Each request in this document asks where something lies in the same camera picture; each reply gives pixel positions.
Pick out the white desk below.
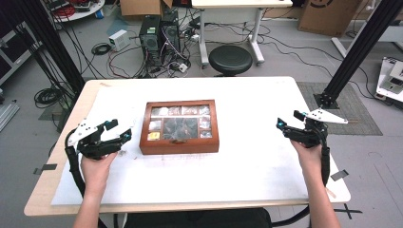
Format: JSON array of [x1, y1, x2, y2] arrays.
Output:
[[191, 0, 295, 67]]

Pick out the wooden box with glass lid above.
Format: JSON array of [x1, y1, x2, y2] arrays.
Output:
[[139, 99, 221, 156]]

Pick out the black metal stand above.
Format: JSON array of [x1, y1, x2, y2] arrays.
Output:
[[0, 0, 86, 97], [313, 0, 403, 109]]

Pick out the large cardboard box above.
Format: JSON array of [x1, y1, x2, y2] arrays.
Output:
[[297, 0, 364, 38]]

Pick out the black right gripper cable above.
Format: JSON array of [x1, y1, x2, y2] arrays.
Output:
[[271, 127, 332, 228]]

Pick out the small white box device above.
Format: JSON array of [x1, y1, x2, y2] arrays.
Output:
[[107, 28, 131, 52]]

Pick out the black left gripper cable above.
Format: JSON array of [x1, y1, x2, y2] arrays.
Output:
[[64, 128, 86, 198]]

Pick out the black tape strip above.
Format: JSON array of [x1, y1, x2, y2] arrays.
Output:
[[32, 162, 58, 176], [330, 169, 350, 182]]

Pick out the person's right hand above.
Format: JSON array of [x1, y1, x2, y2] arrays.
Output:
[[290, 139, 325, 190]]

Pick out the round white table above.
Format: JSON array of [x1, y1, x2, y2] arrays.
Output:
[[47, 0, 106, 24]]

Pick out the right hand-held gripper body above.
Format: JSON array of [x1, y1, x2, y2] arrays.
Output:
[[282, 107, 349, 148]]

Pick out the black computer tower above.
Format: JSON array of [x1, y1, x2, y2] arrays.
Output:
[[161, 10, 182, 63], [138, 13, 163, 76]]

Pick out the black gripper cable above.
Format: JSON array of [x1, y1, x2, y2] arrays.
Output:
[[271, 127, 332, 228], [64, 128, 86, 198]]

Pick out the person's left hand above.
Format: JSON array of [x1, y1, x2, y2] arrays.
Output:
[[79, 152, 119, 197]]

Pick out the white flat device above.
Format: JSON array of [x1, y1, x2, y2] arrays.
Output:
[[375, 56, 403, 104]]

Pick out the person's black clothing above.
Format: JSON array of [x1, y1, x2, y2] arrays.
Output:
[[123, 207, 274, 228]]

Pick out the grey floor mat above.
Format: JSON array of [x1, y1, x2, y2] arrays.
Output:
[[296, 81, 384, 137]]

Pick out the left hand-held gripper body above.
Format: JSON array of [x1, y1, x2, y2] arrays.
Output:
[[67, 118, 124, 161]]

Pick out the coiled black cable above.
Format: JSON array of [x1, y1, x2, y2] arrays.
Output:
[[33, 86, 65, 109], [90, 42, 113, 57]]

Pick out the black round stool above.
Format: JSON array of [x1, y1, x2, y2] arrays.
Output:
[[207, 45, 254, 77]]

